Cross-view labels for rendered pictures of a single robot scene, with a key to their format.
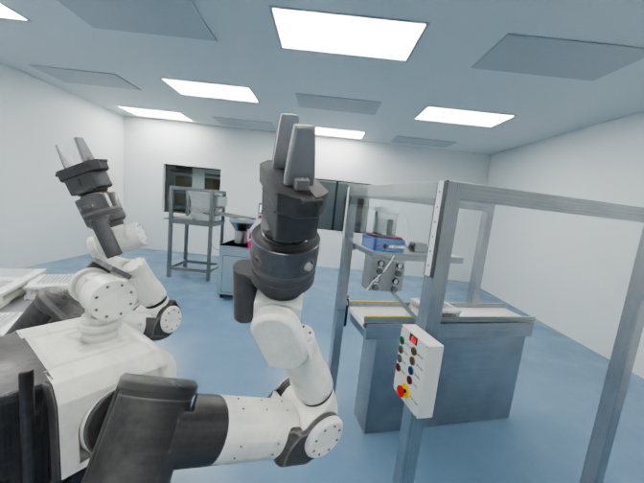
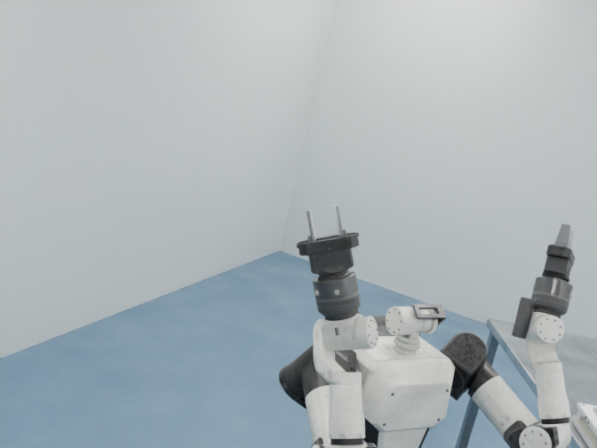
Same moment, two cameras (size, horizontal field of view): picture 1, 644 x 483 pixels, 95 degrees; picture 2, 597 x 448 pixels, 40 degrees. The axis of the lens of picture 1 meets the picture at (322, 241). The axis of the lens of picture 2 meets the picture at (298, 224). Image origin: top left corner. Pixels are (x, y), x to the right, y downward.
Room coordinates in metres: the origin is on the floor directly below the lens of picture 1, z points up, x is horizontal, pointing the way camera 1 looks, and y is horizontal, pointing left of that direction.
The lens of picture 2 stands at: (0.89, -1.45, 1.94)
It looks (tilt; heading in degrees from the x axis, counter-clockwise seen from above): 14 degrees down; 112
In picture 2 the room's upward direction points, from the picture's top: 13 degrees clockwise
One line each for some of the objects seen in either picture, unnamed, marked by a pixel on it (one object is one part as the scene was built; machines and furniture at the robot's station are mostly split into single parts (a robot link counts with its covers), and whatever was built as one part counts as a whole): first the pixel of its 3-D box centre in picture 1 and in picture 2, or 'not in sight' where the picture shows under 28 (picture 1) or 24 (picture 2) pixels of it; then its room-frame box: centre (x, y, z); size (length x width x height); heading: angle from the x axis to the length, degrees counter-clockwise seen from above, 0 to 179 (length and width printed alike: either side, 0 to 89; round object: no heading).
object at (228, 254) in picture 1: (244, 269); not in sight; (4.27, 1.09, 0.38); 0.63 x 0.57 x 0.76; 90
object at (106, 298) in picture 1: (102, 298); (409, 324); (0.48, 0.36, 1.29); 0.10 x 0.07 x 0.09; 55
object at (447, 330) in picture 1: (443, 321); not in sight; (2.02, -0.92, 0.74); 1.30 x 0.29 x 0.10; 105
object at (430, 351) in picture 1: (416, 368); not in sight; (0.99, -0.38, 0.94); 0.17 x 0.06 x 0.26; 15
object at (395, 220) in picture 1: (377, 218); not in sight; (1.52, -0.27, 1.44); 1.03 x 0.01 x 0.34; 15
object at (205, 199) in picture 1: (209, 235); not in sight; (4.80, 1.85, 0.75); 1.43 x 1.06 x 1.50; 90
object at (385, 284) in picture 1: (382, 272); not in sight; (1.75, -0.39, 1.11); 0.22 x 0.11 x 0.20; 105
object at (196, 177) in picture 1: (193, 191); not in sight; (6.82, 3.06, 1.43); 1.32 x 0.01 x 1.11; 90
